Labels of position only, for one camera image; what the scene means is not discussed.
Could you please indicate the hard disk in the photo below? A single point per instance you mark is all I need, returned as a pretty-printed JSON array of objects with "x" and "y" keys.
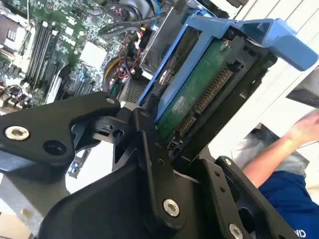
[{"x": 194, "y": 87}]

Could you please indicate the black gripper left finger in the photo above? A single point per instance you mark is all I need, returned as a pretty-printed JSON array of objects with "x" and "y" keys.
[{"x": 49, "y": 119}]

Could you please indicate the person's hand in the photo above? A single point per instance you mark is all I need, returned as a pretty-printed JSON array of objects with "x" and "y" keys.
[{"x": 307, "y": 127}]

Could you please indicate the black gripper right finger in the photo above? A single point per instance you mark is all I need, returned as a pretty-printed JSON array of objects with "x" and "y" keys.
[{"x": 224, "y": 194}]

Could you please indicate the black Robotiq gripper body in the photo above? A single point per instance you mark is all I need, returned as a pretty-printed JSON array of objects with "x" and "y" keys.
[{"x": 104, "y": 204}]

